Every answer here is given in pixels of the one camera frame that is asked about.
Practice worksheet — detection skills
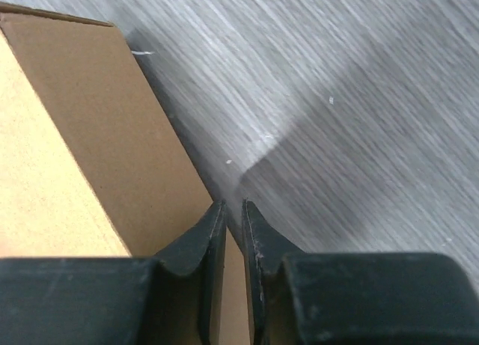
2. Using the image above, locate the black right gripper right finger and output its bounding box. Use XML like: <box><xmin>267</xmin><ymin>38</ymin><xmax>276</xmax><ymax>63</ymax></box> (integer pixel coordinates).
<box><xmin>242</xmin><ymin>201</ymin><xmax>478</xmax><ymax>344</ymax></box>

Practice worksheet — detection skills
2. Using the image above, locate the cardboard box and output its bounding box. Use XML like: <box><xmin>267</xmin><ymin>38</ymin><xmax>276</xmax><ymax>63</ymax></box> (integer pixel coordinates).
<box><xmin>1</xmin><ymin>3</ymin><xmax>249</xmax><ymax>344</ymax></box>

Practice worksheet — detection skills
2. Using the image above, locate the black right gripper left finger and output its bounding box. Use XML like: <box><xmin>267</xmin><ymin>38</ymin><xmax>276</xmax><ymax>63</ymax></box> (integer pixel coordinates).
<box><xmin>1</xmin><ymin>202</ymin><xmax>227</xmax><ymax>344</ymax></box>

